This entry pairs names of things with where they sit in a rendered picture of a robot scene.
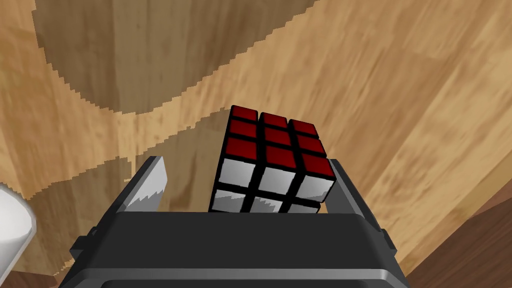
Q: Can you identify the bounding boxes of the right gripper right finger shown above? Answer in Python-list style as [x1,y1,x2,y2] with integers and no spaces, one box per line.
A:
[325,158,374,215]

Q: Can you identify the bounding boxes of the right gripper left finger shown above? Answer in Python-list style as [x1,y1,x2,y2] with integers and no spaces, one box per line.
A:
[115,155,169,213]

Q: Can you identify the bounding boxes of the red and white puzzle cube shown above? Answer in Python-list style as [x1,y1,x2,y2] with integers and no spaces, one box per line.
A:
[207,104,337,215]

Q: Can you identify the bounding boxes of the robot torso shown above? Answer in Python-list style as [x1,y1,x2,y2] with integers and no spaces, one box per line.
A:
[0,183,38,283]

